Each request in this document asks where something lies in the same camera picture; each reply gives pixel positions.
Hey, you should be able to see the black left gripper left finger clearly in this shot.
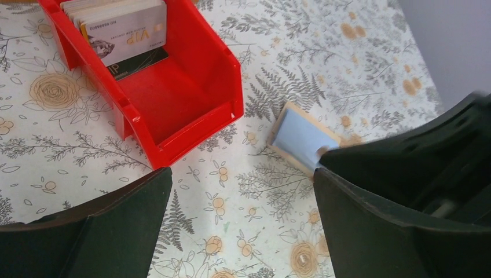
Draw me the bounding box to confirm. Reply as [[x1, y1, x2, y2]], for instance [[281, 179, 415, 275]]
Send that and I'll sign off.
[[1, 167, 172, 277]]

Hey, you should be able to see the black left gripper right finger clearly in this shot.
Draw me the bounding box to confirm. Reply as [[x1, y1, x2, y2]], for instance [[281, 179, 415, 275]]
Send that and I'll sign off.
[[314, 92, 490, 277]]

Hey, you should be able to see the beige card holder wallet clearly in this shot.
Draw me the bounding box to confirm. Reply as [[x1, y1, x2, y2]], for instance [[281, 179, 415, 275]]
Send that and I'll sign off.
[[266, 101, 341, 178]]

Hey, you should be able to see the red plastic bin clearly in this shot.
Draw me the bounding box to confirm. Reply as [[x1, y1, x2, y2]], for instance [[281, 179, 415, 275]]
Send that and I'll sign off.
[[40, 1, 244, 169]]

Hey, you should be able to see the black VIP card in bin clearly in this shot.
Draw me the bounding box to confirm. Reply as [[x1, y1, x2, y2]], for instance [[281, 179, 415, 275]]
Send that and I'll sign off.
[[107, 47, 168, 81]]

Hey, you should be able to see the stack of cards in bin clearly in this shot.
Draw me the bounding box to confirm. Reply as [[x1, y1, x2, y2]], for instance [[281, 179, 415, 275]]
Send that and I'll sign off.
[[60, 0, 167, 66]]

